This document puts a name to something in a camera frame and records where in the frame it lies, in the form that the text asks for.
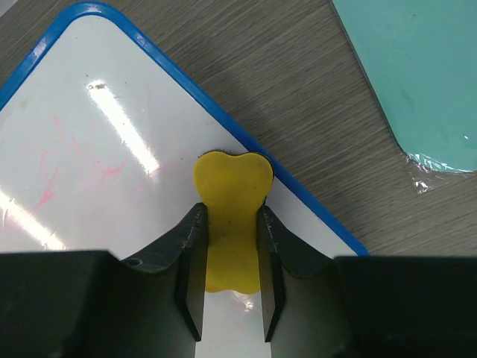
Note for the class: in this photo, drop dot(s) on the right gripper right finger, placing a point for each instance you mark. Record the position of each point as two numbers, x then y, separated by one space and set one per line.
316 306

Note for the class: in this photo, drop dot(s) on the yellow whiteboard eraser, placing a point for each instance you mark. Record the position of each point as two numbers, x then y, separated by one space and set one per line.
233 187

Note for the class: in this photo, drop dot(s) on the teal cutting board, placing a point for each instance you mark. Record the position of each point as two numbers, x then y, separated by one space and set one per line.
419 59

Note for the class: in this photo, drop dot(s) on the blue framed whiteboard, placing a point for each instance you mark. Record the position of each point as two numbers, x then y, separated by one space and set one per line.
100 133

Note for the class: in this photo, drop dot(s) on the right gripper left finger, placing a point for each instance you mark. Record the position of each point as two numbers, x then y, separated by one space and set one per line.
92 304

